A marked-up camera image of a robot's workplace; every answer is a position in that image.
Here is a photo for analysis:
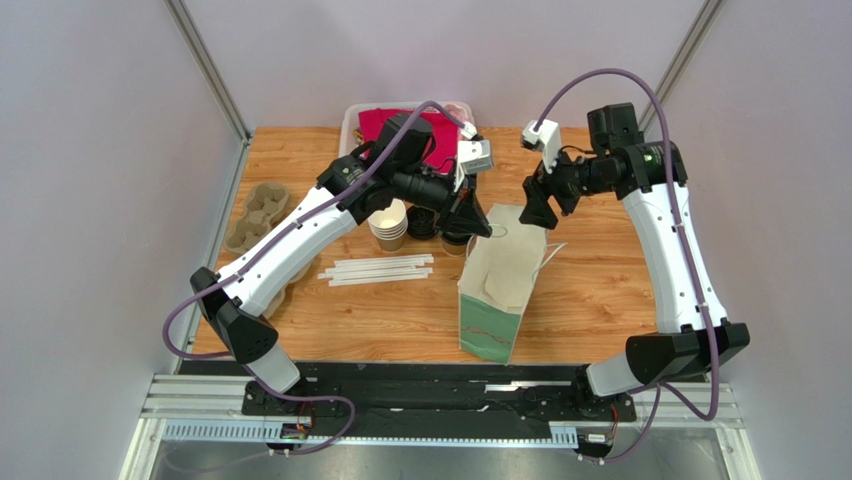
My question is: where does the purple cable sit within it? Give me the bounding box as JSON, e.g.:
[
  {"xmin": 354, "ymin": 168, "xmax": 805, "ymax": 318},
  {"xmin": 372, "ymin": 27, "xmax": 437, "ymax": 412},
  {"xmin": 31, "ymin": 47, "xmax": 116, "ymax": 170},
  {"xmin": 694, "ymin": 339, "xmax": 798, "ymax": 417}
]
[
  {"xmin": 161, "ymin": 100, "xmax": 477, "ymax": 457},
  {"xmin": 532, "ymin": 67, "xmax": 721, "ymax": 465}
]

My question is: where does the red folded shirt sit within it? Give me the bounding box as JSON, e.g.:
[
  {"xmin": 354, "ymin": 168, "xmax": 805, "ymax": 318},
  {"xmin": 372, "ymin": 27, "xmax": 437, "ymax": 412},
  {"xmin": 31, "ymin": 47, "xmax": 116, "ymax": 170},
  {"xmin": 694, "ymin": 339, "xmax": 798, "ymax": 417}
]
[{"xmin": 357, "ymin": 108, "xmax": 458, "ymax": 174}]

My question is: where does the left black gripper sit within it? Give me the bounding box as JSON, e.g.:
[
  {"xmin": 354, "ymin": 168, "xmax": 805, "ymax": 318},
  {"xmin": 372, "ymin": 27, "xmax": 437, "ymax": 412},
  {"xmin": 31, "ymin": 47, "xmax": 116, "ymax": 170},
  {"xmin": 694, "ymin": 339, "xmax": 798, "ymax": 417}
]
[{"xmin": 394, "ymin": 165, "xmax": 493, "ymax": 240}]

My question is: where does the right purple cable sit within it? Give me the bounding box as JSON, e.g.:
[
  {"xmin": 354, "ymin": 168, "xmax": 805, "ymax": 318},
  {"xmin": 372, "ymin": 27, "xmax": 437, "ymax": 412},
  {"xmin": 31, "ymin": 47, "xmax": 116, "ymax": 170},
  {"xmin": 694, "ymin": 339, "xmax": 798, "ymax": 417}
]
[{"xmin": 532, "ymin": 67, "xmax": 721, "ymax": 465}]

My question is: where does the green paper gift bag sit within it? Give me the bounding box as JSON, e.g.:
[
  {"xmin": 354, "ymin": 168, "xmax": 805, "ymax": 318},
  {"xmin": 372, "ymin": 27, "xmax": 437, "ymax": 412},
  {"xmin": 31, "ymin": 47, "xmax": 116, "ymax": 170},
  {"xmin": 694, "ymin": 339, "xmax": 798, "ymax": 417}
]
[{"xmin": 458, "ymin": 204, "xmax": 550, "ymax": 365}]

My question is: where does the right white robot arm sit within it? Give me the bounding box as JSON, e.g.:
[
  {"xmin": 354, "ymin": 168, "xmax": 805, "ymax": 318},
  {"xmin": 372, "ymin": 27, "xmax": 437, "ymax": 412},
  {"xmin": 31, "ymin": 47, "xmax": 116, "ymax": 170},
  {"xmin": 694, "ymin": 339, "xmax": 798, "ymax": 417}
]
[{"xmin": 520, "ymin": 103, "xmax": 750, "ymax": 399}]

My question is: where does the stack of black lids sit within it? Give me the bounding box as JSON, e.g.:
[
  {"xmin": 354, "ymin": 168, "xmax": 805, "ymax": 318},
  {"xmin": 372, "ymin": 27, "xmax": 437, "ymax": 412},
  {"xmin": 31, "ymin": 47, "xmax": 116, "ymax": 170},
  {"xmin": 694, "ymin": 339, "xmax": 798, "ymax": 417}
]
[{"xmin": 406, "ymin": 206, "xmax": 438, "ymax": 241}]

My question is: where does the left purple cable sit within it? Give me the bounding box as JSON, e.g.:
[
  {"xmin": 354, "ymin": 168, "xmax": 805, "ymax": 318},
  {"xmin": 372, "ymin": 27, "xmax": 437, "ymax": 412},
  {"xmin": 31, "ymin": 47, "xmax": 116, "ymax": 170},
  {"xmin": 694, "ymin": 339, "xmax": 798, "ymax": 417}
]
[{"xmin": 161, "ymin": 100, "xmax": 477, "ymax": 457}]

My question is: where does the single black lid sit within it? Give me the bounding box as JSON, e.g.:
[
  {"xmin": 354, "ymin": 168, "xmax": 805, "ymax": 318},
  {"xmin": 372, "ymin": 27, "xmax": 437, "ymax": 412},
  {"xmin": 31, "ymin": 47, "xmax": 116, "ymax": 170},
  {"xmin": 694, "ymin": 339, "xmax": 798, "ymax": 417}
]
[{"xmin": 440, "ymin": 232, "xmax": 473, "ymax": 246}]

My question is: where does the single paper cup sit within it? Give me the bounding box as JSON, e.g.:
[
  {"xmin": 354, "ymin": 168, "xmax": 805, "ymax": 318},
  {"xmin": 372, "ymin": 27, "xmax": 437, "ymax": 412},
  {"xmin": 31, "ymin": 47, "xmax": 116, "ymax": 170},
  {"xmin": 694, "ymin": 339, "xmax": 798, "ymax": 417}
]
[{"xmin": 442, "ymin": 239, "xmax": 469, "ymax": 257}]

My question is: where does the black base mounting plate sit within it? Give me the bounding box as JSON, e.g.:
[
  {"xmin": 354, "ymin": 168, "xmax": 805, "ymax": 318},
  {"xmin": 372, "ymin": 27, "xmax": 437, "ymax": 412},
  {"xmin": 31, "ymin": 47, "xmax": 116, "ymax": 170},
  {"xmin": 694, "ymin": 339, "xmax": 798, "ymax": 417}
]
[{"xmin": 178, "ymin": 360, "xmax": 707, "ymax": 441}]

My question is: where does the aluminium frame rail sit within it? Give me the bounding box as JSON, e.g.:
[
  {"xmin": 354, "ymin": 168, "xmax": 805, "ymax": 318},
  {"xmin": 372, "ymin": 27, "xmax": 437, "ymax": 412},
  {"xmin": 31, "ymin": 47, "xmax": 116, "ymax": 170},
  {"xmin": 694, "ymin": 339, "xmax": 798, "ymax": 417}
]
[{"xmin": 139, "ymin": 373, "xmax": 745, "ymax": 449}]

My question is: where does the stack of paper cups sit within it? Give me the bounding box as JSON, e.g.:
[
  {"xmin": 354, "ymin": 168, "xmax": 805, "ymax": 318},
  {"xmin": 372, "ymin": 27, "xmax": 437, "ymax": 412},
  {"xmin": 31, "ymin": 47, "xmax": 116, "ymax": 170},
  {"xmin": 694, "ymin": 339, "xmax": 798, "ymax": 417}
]
[{"xmin": 367, "ymin": 199, "xmax": 408, "ymax": 253}]

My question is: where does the white plastic basket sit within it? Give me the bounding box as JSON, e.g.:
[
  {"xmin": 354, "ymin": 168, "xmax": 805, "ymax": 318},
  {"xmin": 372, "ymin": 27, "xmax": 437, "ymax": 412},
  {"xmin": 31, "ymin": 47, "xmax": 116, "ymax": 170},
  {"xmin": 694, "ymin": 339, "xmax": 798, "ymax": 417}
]
[{"xmin": 338, "ymin": 101, "xmax": 476, "ymax": 156}]

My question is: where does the pink cloth in basket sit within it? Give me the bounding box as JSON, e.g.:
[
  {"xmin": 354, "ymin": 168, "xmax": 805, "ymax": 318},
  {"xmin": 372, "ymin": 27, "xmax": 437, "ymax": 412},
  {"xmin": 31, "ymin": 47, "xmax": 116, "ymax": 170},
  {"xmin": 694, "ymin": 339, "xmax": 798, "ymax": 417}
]
[{"xmin": 443, "ymin": 102, "xmax": 474, "ymax": 123}]

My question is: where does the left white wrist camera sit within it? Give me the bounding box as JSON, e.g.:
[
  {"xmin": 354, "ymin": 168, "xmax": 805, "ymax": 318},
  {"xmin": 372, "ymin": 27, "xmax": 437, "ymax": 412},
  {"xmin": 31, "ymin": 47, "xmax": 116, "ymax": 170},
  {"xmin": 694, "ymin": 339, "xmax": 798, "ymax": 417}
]
[{"xmin": 456, "ymin": 140, "xmax": 495, "ymax": 176}]

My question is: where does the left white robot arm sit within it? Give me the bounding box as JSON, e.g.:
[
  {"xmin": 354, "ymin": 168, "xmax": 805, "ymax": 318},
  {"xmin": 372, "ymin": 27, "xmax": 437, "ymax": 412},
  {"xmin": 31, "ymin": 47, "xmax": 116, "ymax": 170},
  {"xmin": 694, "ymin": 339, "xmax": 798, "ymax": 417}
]
[{"xmin": 190, "ymin": 112, "xmax": 493, "ymax": 394}]

